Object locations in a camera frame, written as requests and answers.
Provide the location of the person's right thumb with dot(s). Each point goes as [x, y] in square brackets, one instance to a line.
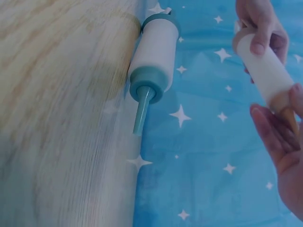
[297, 101]

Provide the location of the person's left thumb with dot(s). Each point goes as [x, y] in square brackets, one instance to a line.
[260, 42]

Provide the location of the person's left fingers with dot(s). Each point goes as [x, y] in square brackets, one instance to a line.
[249, 75]

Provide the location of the person's left hand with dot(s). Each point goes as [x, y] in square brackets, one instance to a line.
[265, 16]

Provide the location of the person's right hand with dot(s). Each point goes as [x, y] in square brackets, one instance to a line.
[290, 165]

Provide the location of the white lint roll refill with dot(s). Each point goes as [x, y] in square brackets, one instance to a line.
[267, 73]

